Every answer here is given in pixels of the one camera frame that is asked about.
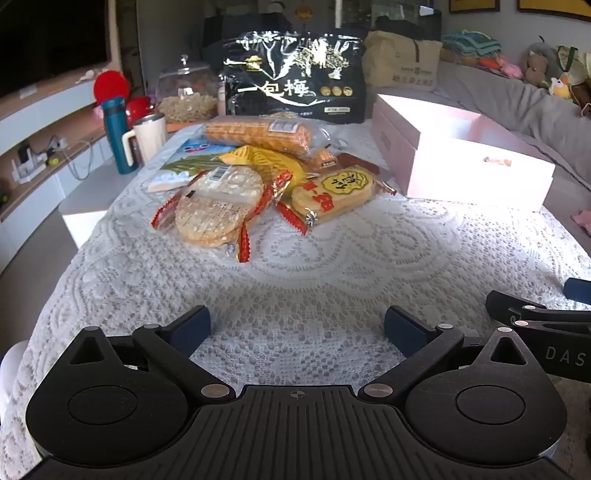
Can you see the beige bedding bag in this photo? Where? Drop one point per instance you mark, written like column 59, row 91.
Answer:
column 399, row 60

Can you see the red lidded container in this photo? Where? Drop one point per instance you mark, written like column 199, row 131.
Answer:
column 111, row 85

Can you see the dark red snack packet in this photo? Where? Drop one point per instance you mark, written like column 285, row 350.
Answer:
column 358, row 165

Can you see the glass fish tank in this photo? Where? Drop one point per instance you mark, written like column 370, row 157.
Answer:
column 392, row 16

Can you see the pink cardboard box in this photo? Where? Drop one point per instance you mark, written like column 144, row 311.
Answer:
column 461, row 152

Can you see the small brown bread packet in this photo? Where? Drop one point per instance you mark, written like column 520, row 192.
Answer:
column 323, row 158

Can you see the white tote bag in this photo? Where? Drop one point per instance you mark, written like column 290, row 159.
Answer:
column 575, row 62

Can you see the teal drinking bottle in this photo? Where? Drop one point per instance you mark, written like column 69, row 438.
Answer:
column 119, row 138

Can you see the white mug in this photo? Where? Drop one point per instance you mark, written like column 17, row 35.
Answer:
column 150, row 138

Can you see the grey covered sofa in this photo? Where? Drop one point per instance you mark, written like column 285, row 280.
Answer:
column 517, row 110

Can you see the yellow wall ornament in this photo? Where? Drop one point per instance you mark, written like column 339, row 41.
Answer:
column 302, row 11

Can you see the barcoded round rice cracker packet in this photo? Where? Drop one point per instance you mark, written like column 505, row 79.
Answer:
column 231, row 184

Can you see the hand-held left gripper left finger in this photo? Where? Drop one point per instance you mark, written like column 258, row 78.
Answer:
column 191, row 330

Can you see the long bread packet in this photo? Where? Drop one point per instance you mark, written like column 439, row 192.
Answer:
column 258, row 131

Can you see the orange tray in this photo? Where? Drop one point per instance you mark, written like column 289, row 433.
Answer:
column 182, row 127

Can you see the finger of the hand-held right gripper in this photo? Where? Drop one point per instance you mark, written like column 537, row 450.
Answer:
column 579, row 291
column 503, row 302

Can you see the yellow snack packet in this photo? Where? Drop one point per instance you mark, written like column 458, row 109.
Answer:
column 265, row 164

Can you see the white television cabinet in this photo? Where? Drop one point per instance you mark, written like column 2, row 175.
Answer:
column 27, row 115

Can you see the pink bottle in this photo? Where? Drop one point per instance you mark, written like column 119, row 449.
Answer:
column 222, row 99

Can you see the pink cloth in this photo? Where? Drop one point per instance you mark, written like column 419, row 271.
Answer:
column 582, row 218

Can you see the yellow label cracker packet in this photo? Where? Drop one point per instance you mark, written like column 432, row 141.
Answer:
column 332, row 194

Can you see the pink plush toy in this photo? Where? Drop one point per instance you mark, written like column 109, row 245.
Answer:
column 510, row 69

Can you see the folded teal blankets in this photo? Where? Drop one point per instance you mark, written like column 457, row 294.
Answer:
column 471, row 42

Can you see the brown jacket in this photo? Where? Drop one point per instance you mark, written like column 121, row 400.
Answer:
column 582, row 99

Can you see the panda wall ornament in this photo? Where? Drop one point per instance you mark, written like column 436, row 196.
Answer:
column 276, row 6

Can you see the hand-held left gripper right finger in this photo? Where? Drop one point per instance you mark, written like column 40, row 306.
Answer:
column 404, row 330

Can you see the black television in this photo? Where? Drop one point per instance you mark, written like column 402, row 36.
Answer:
column 51, row 37

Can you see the grey plush toy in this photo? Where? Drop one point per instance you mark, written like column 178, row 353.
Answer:
column 540, row 62

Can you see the gold framed red picture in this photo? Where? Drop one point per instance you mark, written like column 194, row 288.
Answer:
column 475, row 4
column 554, row 4

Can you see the glass jar with nuts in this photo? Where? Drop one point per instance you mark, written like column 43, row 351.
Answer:
column 187, row 92

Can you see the blue snack packet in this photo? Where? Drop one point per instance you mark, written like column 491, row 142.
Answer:
column 184, row 161

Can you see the yellow duck plush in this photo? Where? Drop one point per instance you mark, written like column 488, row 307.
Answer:
column 560, row 86

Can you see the black printed snack bag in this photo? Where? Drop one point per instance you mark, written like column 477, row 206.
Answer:
column 295, row 74

